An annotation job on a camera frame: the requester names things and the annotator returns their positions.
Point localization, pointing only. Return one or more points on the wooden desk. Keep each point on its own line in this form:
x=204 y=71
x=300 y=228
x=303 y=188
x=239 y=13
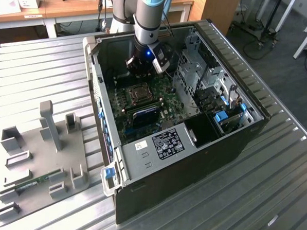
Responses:
x=71 y=6

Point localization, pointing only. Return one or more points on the black graphics card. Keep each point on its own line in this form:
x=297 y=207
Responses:
x=145 y=118

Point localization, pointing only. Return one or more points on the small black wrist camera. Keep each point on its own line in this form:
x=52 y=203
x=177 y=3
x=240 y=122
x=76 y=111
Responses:
x=130 y=61

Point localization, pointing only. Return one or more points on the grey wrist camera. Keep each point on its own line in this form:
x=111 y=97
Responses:
x=161 y=60

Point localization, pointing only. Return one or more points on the black rolling stand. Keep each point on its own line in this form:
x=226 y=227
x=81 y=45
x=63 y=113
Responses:
x=269 y=22

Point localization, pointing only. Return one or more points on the grey parts rack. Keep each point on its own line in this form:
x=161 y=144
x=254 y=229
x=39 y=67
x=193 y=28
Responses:
x=37 y=163

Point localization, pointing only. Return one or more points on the white tape strip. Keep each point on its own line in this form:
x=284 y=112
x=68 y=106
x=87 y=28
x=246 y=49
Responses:
x=272 y=220

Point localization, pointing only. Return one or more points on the CPU socket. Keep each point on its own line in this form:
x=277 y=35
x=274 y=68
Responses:
x=137 y=101

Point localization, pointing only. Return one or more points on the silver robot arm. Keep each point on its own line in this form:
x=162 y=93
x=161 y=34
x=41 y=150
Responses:
x=148 y=19

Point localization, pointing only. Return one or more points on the wooden cabinet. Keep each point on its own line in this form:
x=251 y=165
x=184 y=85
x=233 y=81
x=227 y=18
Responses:
x=218 y=12

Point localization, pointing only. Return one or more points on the black PC case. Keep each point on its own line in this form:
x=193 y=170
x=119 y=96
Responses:
x=180 y=188

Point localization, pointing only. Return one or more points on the grey power supply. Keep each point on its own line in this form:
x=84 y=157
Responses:
x=138 y=165

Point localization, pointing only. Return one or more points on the blue case latch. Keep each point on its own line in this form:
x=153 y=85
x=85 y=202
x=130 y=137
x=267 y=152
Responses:
x=109 y=173

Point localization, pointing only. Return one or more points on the metal drive cage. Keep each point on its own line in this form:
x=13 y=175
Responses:
x=188 y=70

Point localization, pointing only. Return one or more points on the small blue clip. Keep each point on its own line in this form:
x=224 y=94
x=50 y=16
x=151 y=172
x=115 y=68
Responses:
x=100 y=115

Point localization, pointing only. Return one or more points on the green motherboard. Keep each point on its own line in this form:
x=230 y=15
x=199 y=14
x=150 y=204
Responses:
x=170 y=110

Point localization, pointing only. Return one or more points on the green RAM stick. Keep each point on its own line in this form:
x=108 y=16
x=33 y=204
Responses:
x=32 y=183
x=143 y=107

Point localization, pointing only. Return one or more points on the hard disk in blue carrier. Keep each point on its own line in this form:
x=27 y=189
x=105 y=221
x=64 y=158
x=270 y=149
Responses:
x=221 y=116

